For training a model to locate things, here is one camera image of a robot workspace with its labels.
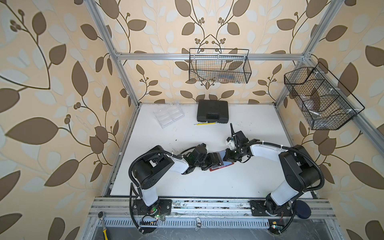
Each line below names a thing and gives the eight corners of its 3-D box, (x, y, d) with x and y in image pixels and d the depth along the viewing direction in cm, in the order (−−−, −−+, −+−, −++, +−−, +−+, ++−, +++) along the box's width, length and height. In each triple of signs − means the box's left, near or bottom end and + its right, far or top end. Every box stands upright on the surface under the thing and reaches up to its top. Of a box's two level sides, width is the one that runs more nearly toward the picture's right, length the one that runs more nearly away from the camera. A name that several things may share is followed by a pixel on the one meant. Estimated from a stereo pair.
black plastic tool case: (197, 123, 111) (197, 118, 106) (197, 103, 124) (197, 98, 120) (229, 123, 111) (230, 118, 106) (226, 103, 124) (227, 98, 120)
